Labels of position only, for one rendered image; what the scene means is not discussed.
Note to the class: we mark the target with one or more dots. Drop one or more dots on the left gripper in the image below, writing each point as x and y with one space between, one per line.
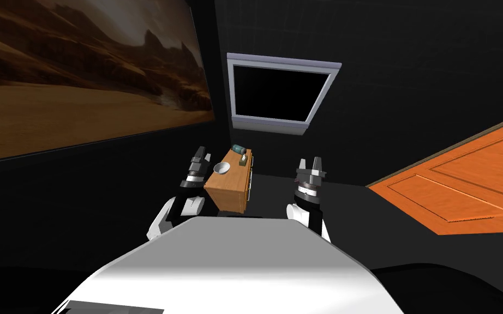
197 166

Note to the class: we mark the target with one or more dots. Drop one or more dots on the wooden dresser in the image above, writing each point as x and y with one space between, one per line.
229 183

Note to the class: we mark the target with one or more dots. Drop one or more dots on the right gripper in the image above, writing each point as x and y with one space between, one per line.
309 177

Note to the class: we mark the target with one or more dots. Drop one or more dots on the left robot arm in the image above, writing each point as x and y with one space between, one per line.
181 209

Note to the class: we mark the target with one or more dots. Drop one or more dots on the desert landscape picture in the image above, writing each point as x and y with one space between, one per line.
77 69

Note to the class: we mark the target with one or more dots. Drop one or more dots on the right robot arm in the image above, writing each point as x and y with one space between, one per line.
308 209

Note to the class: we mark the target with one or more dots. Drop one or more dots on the orange wooden door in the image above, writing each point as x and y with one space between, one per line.
465 183

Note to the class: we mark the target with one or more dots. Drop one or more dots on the white framed window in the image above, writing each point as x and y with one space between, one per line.
277 93

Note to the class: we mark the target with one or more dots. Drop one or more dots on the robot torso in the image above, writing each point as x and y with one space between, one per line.
234 270

